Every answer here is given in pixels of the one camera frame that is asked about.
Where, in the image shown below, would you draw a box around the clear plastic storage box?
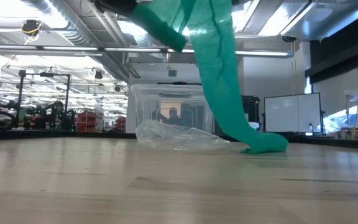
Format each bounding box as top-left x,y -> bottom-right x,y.
127,90 -> 216,135

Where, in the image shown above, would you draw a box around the green elastic bandage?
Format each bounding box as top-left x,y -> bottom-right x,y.
131,0 -> 290,156

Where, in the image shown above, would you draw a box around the clear plastic zip bag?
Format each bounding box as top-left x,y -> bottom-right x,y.
134,119 -> 231,152

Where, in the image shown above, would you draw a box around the small red storage bins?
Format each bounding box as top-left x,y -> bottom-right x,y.
114,116 -> 127,133

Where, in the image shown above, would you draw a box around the red storage bin rack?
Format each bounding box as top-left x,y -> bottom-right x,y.
75,110 -> 99,133

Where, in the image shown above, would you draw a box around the person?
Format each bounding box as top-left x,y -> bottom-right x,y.
162,107 -> 183,126

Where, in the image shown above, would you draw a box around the black background robot rig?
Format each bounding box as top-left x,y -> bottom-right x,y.
0,69 -> 78,132

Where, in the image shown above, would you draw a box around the whiteboard on stand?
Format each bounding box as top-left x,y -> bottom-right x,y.
263,92 -> 326,136

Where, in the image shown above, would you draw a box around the yellow cable reel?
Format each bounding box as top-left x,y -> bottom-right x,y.
21,19 -> 44,45

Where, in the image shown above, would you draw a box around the black aluminium table frame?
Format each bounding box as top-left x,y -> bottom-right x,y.
0,129 -> 358,151

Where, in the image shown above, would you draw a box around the black 3D printer enclosure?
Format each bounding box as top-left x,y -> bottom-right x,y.
241,95 -> 261,131

